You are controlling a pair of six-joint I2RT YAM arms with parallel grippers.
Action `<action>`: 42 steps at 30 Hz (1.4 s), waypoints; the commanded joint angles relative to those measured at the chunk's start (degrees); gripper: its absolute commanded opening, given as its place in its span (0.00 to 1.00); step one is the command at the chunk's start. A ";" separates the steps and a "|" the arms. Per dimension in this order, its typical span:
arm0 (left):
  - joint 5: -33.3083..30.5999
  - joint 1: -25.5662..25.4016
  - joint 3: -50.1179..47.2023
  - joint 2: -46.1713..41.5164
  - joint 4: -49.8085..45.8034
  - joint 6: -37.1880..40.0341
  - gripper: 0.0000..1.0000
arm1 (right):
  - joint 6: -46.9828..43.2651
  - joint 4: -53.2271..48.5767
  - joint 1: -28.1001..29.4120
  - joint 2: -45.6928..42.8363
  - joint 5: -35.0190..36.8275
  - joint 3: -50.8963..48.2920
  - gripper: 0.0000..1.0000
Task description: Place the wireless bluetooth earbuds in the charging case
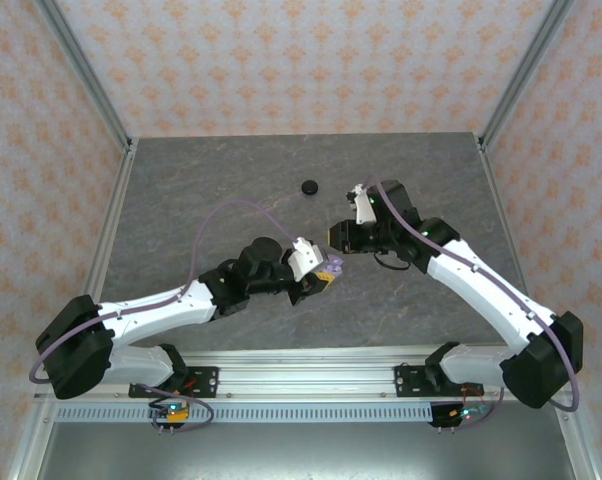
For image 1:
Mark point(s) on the purple earbud charging case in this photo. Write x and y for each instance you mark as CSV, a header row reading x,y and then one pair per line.
x,y
334,265

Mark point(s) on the black earbud charging case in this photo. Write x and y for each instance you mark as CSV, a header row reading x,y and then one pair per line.
x,y
309,187

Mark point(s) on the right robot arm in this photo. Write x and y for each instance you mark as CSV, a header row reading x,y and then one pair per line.
x,y
476,300

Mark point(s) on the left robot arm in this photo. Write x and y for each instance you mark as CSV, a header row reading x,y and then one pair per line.
x,y
156,317

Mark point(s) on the grey metal base panel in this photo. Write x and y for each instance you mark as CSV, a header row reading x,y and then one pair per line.
x,y
306,452

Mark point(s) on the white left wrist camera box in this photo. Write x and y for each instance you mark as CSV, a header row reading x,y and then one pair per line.
x,y
303,257

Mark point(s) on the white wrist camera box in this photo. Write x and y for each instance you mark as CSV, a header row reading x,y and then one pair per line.
x,y
363,205
303,257

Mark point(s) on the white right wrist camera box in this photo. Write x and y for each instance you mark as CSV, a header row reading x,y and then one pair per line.
x,y
363,205

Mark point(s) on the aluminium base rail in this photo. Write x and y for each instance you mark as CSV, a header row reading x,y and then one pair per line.
x,y
306,380

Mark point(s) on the aluminium table side rail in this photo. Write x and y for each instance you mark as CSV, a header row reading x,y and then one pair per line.
x,y
506,220
103,250

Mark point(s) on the aluminium frame post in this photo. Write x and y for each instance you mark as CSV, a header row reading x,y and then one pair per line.
x,y
83,70
525,70

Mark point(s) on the aluminium frame strut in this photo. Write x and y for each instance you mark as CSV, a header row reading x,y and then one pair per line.
x,y
575,445
33,445

